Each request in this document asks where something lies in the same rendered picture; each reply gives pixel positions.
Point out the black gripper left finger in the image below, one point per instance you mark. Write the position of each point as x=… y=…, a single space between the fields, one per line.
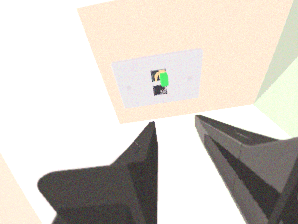
x=132 y=178

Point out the beige flat panel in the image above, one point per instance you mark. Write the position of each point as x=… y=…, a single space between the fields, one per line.
x=215 y=52

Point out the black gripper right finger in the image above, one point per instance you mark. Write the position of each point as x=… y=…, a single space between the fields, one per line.
x=258 y=171

